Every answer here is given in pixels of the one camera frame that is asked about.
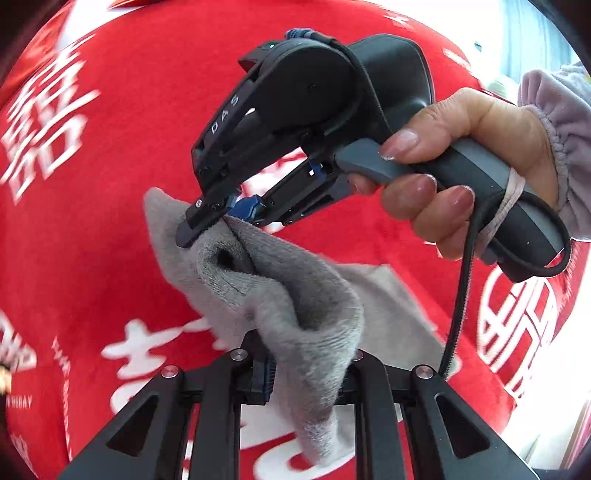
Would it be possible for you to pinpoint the person's right hand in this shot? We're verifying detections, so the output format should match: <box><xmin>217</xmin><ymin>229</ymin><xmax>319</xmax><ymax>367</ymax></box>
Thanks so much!
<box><xmin>346</xmin><ymin>88</ymin><xmax>560</xmax><ymax>261</ymax></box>

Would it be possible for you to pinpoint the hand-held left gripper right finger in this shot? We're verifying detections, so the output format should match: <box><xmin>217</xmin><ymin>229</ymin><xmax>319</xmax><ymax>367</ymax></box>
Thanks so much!
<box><xmin>341</xmin><ymin>349</ymin><xmax>539</xmax><ymax>480</ymax></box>

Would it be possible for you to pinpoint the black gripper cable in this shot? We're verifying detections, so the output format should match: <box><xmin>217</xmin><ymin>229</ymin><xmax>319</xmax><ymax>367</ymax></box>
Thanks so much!
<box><xmin>318</xmin><ymin>34</ymin><xmax>573</xmax><ymax>381</ymax></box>

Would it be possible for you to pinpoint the grey knit sweater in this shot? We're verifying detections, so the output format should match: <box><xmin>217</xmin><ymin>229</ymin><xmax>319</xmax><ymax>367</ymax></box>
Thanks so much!
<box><xmin>143</xmin><ymin>187</ymin><xmax>462</xmax><ymax>464</ymax></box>

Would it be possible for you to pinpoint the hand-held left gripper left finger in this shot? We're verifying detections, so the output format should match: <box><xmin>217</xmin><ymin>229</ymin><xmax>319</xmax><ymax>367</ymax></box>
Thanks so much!
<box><xmin>58</xmin><ymin>331</ymin><xmax>279</xmax><ymax>480</ymax></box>

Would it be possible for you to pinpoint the grey wrist strap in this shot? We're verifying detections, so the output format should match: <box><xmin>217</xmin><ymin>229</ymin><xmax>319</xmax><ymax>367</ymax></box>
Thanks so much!
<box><xmin>475</xmin><ymin>167</ymin><xmax>528</xmax><ymax>252</ymax></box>

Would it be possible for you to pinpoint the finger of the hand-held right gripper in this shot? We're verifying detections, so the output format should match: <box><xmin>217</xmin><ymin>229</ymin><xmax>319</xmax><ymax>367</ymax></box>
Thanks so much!
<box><xmin>175</xmin><ymin>191</ymin><xmax>240</xmax><ymax>248</ymax></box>
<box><xmin>227</xmin><ymin>159</ymin><xmax>345</xmax><ymax>228</ymax></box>

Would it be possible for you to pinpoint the red printed blanket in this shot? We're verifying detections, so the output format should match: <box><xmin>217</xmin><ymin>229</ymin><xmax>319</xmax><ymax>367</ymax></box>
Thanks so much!
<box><xmin>0</xmin><ymin>0</ymin><xmax>591</xmax><ymax>480</ymax></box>

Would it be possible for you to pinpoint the person's right forearm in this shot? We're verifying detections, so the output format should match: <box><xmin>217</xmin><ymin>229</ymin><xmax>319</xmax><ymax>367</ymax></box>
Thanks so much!
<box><xmin>517</xmin><ymin>62</ymin><xmax>591</xmax><ymax>241</ymax></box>

